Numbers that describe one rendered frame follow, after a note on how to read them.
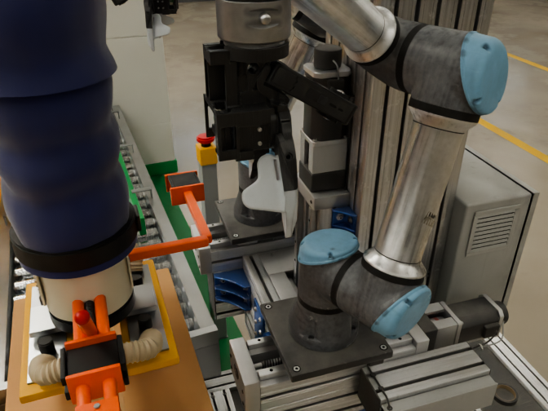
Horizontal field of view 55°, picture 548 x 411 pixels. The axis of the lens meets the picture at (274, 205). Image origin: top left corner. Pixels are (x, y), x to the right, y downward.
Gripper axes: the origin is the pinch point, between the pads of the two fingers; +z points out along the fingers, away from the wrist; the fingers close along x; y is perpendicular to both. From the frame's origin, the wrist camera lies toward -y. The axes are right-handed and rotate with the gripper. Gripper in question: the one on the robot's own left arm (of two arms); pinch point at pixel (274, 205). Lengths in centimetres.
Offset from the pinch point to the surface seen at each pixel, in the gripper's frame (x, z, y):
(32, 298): -49, 44, 40
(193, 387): -25, 58, 10
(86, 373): -9.9, 30.8, 27.1
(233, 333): -134, 152, -22
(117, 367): -9.8, 31.0, 22.5
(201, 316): -85, 93, -1
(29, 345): -34, 44, 40
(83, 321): -11.7, 22.1, 26.1
